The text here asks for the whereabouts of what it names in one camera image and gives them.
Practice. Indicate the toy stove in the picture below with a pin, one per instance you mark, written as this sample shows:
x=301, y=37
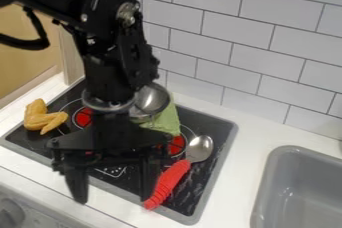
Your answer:
x=133, y=152

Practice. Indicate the green cloth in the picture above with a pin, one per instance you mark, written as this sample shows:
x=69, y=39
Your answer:
x=164, y=120

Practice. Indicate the silver pot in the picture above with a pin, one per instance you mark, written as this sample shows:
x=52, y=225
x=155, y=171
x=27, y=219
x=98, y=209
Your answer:
x=151, y=100

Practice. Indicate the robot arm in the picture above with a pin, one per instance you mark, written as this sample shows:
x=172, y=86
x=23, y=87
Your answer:
x=107, y=32

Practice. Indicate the toy sink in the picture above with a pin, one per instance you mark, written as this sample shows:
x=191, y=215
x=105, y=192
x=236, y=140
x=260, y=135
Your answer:
x=299, y=188

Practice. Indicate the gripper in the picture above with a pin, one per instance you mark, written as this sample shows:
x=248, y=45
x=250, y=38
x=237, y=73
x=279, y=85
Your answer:
x=109, y=140

